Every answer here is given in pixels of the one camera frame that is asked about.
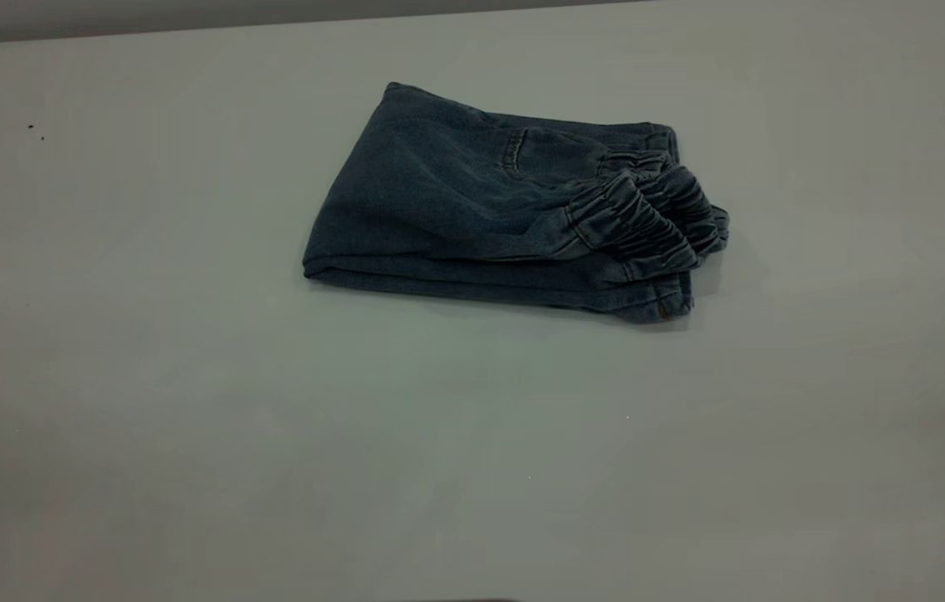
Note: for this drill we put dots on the blue denim shorts basketball print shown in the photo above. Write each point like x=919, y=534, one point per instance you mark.
x=472, y=209

